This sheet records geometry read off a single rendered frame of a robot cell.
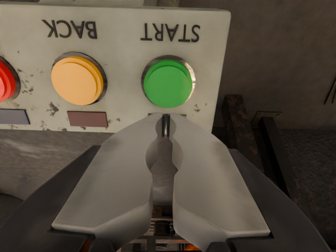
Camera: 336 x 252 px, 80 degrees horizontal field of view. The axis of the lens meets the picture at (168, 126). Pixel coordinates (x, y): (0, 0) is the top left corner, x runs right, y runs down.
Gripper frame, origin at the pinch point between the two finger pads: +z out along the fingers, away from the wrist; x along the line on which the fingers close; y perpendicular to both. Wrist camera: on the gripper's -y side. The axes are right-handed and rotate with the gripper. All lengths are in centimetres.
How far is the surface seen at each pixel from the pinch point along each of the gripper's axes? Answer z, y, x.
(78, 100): 4.6, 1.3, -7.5
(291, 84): 78, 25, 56
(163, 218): 127, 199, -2
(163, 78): 4.6, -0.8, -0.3
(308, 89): 79, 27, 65
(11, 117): 5.5, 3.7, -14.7
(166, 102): 4.6, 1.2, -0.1
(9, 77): 5.0, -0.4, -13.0
